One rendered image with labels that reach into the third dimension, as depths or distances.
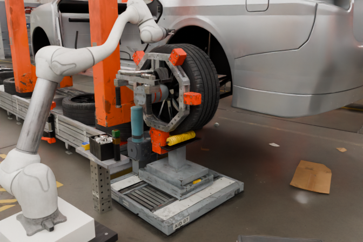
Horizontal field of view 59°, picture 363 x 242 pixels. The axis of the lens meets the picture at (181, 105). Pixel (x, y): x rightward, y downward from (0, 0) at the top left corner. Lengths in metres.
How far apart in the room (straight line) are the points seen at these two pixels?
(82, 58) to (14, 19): 2.74
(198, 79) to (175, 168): 0.78
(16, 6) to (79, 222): 3.11
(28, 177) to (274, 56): 1.50
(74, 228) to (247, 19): 1.57
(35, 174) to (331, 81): 1.68
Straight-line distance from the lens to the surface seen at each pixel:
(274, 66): 2.09
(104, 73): 2.54
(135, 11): 1.92
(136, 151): 2.63
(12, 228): 1.75
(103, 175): 2.36
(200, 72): 2.14
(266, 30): 2.11
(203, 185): 2.53
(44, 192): 1.60
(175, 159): 2.49
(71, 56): 1.59
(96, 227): 1.81
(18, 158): 1.74
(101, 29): 2.51
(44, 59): 1.71
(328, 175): 3.21
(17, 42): 4.30
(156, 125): 2.33
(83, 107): 3.54
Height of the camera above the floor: 1.29
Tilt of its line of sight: 14 degrees down
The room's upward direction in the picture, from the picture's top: straight up
